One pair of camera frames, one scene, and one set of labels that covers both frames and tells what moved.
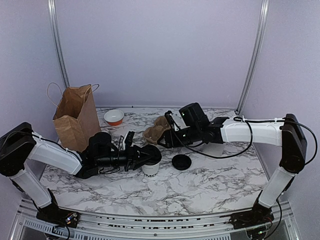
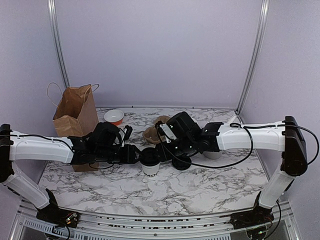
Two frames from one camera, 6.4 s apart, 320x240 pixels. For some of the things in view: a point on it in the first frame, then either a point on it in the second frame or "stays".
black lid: [152, 154] stays
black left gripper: [131, 158] to [130, 157]
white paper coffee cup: [151, 170] stays
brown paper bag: [76, 119] stays
